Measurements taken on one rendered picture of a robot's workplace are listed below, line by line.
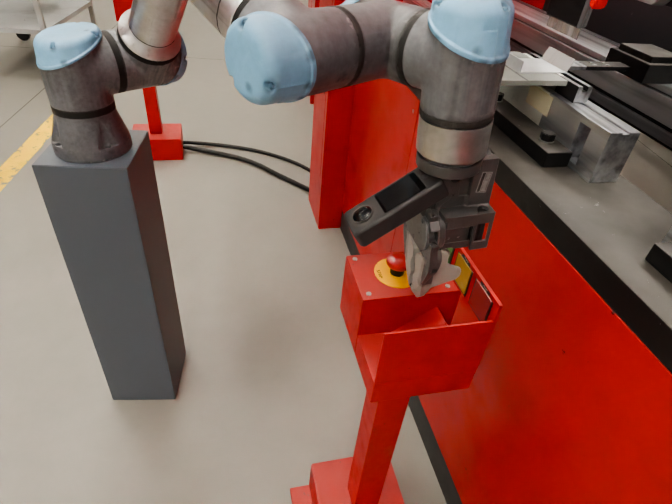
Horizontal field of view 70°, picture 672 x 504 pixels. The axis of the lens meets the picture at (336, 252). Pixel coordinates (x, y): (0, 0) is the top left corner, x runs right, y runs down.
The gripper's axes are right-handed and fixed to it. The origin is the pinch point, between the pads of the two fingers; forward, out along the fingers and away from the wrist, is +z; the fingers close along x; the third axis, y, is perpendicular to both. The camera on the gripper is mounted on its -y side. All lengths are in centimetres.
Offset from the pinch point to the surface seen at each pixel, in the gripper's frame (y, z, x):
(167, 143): -56, 69, 199
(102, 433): -68, 78, 40
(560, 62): 44, -14, 41
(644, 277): 30.7, -1.0, -5.7
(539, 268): 26.3, 8.6, 8.3
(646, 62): 61, -13, 39
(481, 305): 9.9, 3.7, -1.7
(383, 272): -0.7, 5.7, 10.1
